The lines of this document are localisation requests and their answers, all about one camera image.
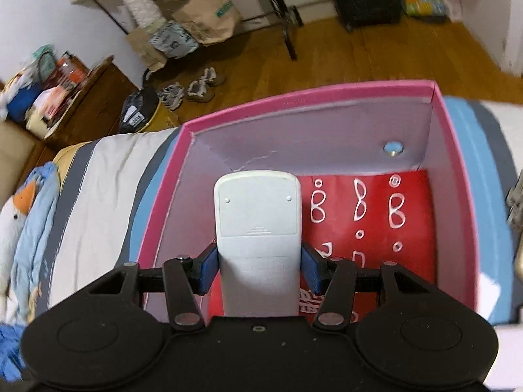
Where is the white wardrobe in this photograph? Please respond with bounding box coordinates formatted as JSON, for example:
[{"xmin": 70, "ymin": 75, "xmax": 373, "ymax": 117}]
[{"xmin": 453, "ymin": 0, "xmax": 523, "ymax": 75}]

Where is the pink tissue pack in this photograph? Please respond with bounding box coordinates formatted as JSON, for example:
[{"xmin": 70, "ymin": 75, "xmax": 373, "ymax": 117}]
[{"xmin": 41, "ymin": 86, "xmax": 69, "ymax": 120}]

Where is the padded wooden headboard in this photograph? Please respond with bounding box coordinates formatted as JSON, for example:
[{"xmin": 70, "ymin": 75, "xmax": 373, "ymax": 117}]
[{"xmin": 0, "ymin": 120, "xmax": 58, "ymax": 209}]

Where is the red printed pouch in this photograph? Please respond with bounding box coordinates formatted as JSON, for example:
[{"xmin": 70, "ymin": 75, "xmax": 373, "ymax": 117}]
[{"xmin": 206, "ymin": 169, "xmax": 439, "ymax": 323}]

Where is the pink storage box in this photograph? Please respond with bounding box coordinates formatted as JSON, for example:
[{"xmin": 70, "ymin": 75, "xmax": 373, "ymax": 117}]
[{"xmin": 137, "ymin": 79, "xmax": 497, "ymax": 324}]

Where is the black floor bag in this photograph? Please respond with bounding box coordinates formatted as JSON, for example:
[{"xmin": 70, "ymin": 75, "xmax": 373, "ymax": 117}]
[{"xmin": 121, "ymin": 86, "xmax": 161, "ymax": 133}]

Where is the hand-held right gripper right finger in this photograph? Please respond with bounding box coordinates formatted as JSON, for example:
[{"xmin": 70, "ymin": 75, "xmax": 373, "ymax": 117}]
[{"xmin": 300, "ymin": 243, "xmax": 436, "ymax": 333}]

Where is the wooden nightstand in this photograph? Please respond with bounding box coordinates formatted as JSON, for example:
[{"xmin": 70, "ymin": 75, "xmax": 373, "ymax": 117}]
[{"xmin": 41, "ymin": 55, "xmax": 140, "ymax": 150}]

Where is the plain white remote control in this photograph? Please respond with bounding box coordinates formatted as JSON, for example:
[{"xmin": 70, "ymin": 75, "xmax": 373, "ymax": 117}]
[{"xmin": 213, "ymin": 170, "xmax": 303, "ymax": 318}]

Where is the small brown paper bag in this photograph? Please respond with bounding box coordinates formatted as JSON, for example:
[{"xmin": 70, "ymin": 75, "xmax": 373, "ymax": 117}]
[{"xmin": 125, "ymin": 28, "xmax": 168, "ymax": 72}]

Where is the black clothes rack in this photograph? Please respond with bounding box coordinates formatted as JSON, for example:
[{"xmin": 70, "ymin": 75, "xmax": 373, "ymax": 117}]
[{"xmin": 255, "ymin": 0, "xmax": 304, "ymax": 61}]

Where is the mint green bag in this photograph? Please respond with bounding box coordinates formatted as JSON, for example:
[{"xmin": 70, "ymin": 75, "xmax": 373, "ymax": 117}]
[{"xmin": 33, "ymin": 45, "xmax": 57, "ymax": 75}]

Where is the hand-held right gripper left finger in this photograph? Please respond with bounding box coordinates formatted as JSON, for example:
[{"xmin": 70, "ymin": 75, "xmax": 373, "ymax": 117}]
[{"xmin": 88, "ymin": 243, "xmax": 219, "ymax": 333}]

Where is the large brown paper bag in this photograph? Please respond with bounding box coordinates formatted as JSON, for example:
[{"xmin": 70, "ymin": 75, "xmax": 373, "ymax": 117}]
[{"xmin": 172, "ymin": 0, "xmax": 243, "ymax": 45}]

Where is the white printed plastic bag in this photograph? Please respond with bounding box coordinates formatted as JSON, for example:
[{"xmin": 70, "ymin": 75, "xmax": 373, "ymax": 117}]
[{"xmin": 149, "ymin": 20, "xmax": 199, "ymax": 58}]

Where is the red mesh basket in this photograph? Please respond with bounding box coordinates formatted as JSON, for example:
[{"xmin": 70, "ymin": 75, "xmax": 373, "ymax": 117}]
[{"xmin": 45, "ymin": 51, "xmax": 89, "ymax": 87}]

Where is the blue container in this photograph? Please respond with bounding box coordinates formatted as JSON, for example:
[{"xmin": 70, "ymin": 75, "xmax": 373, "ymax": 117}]
[{"xmin": 6, "ymin": 86, "xmax": 42, "ymax": 122}]

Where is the pair of sneakers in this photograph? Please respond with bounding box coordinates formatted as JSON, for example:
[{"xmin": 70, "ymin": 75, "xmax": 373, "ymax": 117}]
[{"xmin": 157, "ymin": 83, "xmax": 185, "ymax": 110}]

